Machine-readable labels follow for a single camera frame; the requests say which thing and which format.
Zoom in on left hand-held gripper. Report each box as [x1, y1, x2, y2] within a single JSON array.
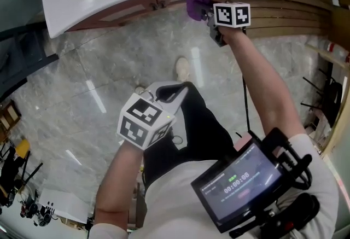
[[116, 81, 190, 151]]

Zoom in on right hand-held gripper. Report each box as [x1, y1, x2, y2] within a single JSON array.
[[200, 1, 252, 48]]

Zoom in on purple cloth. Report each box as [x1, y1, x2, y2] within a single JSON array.
[[185, 0, 212, 21]]

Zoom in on brown wooden sink cabinet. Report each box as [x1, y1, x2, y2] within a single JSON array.
[[65, 0, 241, 32]]

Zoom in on person's left forearm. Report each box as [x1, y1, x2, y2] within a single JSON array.
[[94, 139, 145, 231]]

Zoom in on person's right forearm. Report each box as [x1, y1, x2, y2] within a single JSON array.
[[220, 25, 306, 141]]

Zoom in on person's black trousers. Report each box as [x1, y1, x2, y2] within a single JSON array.
[[142, 81, 236, 187]]

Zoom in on person's white shirt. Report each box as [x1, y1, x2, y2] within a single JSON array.
[[89, 132, 340, 239]]

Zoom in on white board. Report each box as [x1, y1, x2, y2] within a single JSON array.
[[38, 187, 92, 224]]

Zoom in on black chest-mounted monitor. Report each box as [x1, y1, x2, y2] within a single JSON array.
[[190, 133, 285, 234]]

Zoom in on yellow chair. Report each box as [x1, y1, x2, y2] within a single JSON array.
[[15, 138, 31, 159]]

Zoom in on white pipe with red band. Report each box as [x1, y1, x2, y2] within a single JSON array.
[[305, 38, 350, 67]]

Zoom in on black folding stand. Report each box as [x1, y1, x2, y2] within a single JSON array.
[[300, 68, 343, 129]]

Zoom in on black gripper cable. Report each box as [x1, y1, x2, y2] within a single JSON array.
[[241, 75, 253, 135]]

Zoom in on small wooden frame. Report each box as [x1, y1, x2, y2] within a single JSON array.
[[0, 100, 22, 136]]

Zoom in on black monitor mount rig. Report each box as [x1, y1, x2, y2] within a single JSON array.
[[229, 127, 321, 239]]

